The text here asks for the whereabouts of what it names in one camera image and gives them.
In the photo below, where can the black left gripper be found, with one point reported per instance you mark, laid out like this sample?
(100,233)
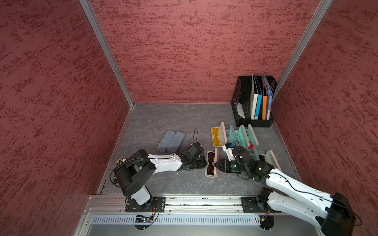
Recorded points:
(202,165)

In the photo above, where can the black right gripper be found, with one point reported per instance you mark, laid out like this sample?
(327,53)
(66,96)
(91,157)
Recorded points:
(224,167)

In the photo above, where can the grey case with black glasses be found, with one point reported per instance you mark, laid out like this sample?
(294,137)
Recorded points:
(176,142)

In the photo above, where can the pink case with tortoise sunglasses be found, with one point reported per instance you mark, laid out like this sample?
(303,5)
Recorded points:
(211,158)

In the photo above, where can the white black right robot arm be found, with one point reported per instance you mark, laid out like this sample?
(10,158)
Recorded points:
(332,214)

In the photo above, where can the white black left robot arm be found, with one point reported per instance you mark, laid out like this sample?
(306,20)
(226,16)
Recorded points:
(132,174)

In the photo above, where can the grey case with orange glasses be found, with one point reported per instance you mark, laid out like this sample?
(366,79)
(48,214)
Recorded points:
(242,137)

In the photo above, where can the case with clear yellow glasses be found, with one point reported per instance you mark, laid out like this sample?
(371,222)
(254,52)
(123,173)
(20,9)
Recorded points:
(269,158)

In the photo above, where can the grey case with purple glasses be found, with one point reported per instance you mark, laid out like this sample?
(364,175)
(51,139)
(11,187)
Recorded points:
(231,136)

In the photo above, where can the pink case with yellow glasses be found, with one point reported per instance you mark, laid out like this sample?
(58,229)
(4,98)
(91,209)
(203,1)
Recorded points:
(219,138)

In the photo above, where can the black mesh file holder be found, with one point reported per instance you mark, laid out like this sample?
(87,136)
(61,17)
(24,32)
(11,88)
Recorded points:
(241,99)

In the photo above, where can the orange book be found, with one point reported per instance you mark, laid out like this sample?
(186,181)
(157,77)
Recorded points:
(264,100)

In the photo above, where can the white book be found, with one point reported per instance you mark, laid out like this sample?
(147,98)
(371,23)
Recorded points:
(254,97)

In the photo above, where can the yellow black utility knife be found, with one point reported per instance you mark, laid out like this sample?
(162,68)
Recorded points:
(119,162)

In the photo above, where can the cyan book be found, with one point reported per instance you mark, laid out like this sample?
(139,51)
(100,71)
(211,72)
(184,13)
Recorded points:
(260,92)

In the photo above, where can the blue book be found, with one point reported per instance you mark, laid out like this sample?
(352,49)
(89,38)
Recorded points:
(269,97)

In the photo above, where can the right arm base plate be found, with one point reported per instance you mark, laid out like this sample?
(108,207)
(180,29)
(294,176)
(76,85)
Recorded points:
(255,205)

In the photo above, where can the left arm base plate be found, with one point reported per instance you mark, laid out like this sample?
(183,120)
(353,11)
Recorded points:
(154,204)

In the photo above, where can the aluminium front rail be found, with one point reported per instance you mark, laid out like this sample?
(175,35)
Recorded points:
(185,215)

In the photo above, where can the aluminium corner post right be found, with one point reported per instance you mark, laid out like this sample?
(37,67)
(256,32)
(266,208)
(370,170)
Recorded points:
(314,22)

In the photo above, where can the aluminium corner post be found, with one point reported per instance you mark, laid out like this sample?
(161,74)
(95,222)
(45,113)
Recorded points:
(314,22)
(93,21)

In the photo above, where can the aluminium corner post left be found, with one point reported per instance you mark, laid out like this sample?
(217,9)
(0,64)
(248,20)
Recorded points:
(93,21)

